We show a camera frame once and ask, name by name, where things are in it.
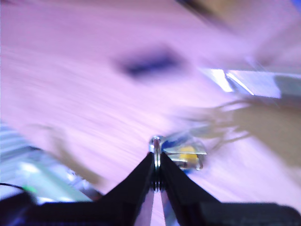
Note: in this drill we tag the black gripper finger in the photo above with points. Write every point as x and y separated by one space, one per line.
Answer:
188 197
131 195

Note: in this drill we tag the key bunch with blue fob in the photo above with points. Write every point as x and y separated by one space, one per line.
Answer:
185 156

